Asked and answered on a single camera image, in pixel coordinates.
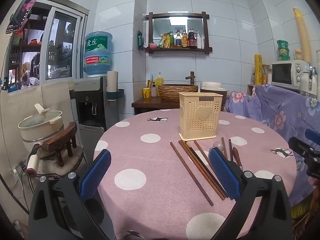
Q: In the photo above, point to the white microwave oven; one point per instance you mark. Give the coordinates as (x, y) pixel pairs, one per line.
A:
(282, 73)

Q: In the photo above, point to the metal spoon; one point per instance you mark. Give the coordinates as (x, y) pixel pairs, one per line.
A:
(217, 145)

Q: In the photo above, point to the small cardboard box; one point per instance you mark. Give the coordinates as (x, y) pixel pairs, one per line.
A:
(250, 90)

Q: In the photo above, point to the dark wooden spoon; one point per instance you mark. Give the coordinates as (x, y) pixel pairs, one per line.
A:
(236, 156)

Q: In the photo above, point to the blue label sauce bottle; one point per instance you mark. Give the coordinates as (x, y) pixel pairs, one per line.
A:
(178, 38)

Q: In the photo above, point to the grey water dispenser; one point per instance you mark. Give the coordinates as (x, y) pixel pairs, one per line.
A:
(85, 90)

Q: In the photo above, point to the glass storage jar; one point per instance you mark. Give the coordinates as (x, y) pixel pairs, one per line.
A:
(266, 73)

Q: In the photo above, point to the wooden framed mirror shelf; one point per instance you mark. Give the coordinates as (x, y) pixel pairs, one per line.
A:
(160, 27)

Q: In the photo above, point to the yellow cling wrap roll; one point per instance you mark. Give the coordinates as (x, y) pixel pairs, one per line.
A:
(258, 70)

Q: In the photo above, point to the white squeeze bottle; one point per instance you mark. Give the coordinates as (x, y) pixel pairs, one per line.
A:
(199, 41)

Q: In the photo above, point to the blue toothbrush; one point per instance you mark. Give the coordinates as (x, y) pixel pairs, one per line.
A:
(151, 78)

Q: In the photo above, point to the tall yellow cup stack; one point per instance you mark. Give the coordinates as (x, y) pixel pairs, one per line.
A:
(302, 35)

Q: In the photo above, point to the white paper cup tube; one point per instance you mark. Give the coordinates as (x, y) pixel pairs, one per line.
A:
(112, 81)

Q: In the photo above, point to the dark wooden cabinet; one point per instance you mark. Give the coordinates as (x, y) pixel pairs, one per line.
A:
(147, 103)

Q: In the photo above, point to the cream pot with lid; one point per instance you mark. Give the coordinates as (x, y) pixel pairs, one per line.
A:
(40, 127)

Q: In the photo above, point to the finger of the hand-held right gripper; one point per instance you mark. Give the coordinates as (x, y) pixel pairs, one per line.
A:
(313, 133)
(300, 146)

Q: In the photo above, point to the brown wooden chopstick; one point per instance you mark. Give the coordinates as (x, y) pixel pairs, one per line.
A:
(223, 146)
(200, 150)
(191, 173)
(201, 171)

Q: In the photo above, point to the bronze faucet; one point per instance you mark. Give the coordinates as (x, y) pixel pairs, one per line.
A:
(191, 77)

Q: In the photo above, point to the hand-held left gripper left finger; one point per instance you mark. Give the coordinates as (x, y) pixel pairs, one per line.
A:
(96, 171)

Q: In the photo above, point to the yellow seasoning packet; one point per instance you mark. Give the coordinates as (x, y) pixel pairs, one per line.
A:
(165, 40)

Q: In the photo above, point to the small dark wooden stool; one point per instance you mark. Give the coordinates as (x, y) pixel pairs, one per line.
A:
(60, 136)

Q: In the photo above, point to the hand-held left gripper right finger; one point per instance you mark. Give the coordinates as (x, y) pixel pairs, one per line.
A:
(223, 171)

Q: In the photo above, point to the green glass bottle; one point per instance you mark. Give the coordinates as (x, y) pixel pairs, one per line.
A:
(172, 39)

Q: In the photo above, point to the green hanging packet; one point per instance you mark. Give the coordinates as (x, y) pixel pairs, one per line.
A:
(140, 40)

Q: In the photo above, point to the beige perforated utensil holder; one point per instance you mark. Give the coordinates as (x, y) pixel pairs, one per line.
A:
(191, 120)

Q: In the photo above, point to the dark soy sauce bottle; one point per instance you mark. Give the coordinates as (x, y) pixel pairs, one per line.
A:
(191, 39)

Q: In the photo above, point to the dark wooden display shelf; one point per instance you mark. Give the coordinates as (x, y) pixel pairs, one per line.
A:
(18, 47)

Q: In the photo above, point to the white thermos jug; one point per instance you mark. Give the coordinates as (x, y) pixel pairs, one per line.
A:
(306, 82)

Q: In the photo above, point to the white handheld appliance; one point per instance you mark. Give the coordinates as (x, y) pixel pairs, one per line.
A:
(33, 161)

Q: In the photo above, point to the blue water jug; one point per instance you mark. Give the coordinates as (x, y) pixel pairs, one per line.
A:
(97, 60)

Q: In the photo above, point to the yellow mug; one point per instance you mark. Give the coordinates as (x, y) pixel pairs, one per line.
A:
(146, 93)

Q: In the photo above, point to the woven basket sink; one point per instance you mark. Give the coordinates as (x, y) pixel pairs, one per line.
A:
(175, 92)

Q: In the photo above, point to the yellow label sauce bottle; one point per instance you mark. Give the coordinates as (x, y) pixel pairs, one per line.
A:
(184, 39)

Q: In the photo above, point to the sliding glass window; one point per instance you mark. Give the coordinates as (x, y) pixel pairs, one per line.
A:
(62, 45)

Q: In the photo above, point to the beige round cushion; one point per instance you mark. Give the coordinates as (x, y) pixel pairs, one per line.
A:
(72, 160)

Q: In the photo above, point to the pink bowl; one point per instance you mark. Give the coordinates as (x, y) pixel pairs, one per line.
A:
(152, 45)

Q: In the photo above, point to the yellow soap pump bottle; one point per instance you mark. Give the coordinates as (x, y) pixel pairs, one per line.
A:
(159, 80)

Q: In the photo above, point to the blue cup holder tray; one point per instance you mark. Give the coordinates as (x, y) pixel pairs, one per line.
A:
(117, 93)

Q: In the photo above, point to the pink polka dot tablecloth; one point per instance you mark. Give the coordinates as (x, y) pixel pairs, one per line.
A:
(155, 160)

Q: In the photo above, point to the small lidded jar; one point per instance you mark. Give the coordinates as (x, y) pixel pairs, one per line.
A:
(298, 54)

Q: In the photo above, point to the purple floral cloth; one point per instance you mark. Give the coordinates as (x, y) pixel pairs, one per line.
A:
(275, 110)

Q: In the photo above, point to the mounted smartphone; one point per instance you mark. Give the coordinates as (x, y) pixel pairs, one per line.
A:
(21, 15)

